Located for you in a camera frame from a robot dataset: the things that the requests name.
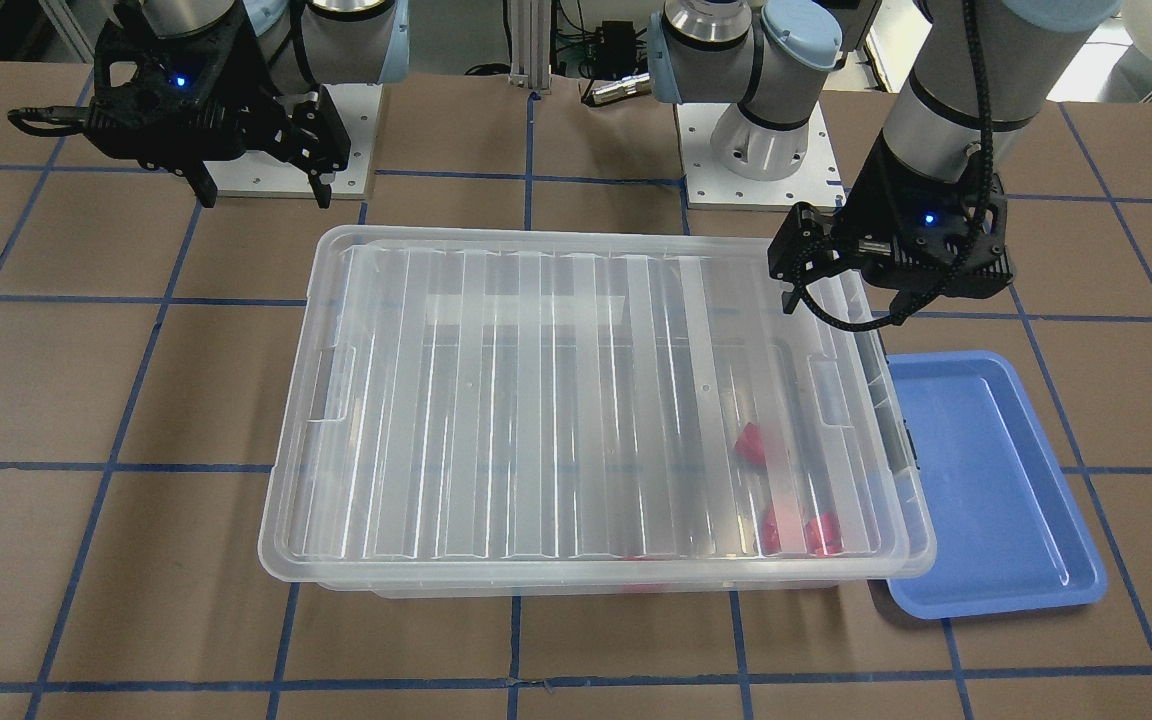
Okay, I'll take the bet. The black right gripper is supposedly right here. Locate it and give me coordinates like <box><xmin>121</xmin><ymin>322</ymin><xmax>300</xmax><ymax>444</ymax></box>
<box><xmin>8</xmin><ymin>22</ymin><xmax>351</xmax><ymax>209</ymax></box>

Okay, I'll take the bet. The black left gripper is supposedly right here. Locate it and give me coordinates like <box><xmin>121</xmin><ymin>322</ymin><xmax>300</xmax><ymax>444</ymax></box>
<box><xmin>768</xmin><ymin>150</ymin><xmax>983</xmax><ymax>319</ymax></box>

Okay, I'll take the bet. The red block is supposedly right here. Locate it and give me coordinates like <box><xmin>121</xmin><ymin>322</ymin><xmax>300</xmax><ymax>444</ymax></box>
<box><xmin>733</xmin><ymin>420</ymin><xmax>767</xmax><ymax>469</ymax></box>
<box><xmin>803</xmin><ymin>511</ymin><xmax>844</xmax><ymax>558</ymax></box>
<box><xmin>756</xmin><ymin>503</ymin><xmax>785</xmax><ymax>558</ymax></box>

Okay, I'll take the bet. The clear plastic box lid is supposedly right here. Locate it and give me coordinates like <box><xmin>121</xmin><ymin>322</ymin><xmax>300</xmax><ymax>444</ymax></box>
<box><xmin>258</xmin><ymin>225</ymin><xmax>909</xmax><ymax>585</ymax></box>

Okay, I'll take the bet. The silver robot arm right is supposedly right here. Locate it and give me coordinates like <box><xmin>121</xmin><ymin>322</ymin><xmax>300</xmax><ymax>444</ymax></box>
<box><xmin>6</xmin><ymin>1</ymin><xmax>410</xmax><ymax>209</ymax></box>

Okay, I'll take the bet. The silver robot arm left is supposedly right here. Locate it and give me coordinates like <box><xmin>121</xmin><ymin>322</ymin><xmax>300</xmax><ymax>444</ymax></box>
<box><xmin>646</xmin><ymin>1</ymin><xmax>1120</xmax><ymax>332</ymax></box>

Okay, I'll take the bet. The clear plastic storage box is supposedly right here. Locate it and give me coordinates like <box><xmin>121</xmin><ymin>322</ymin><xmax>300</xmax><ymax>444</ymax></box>
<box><xmin>296</xmin><ymin>300</ymin><xmax>937</xmax><ymax>601</ymax></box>

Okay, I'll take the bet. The blue plastic tray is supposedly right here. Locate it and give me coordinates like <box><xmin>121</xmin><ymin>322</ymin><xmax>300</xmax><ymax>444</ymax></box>
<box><xmin>888</xmin><ymin>350</ymin><xmax>1108</xmax><ymax>620</ymax></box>

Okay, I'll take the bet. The black power adapter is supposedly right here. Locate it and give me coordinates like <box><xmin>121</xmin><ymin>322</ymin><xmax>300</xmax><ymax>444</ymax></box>
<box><xmin>591</xmin><ymin>20</ymin><xmax>639</xmax><ymax>79</ymax></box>

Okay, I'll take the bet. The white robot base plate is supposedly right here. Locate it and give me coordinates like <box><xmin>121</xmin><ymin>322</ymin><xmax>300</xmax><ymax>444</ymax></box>
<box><xmin>675</xmin><ymin>103</ymin><xmax>846</xmax><ymax>211</ymax></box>
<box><xmin>191</xmin><ymin>83</ymin><xmax>382</xmax><ymax>200</ymax></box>

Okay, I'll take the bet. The aluminium frame post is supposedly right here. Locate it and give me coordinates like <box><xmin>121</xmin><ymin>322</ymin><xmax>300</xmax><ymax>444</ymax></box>
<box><xmin>506</xmin><ymin>1</ymin><xmax>553</xmax><ymax>96</ymax></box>

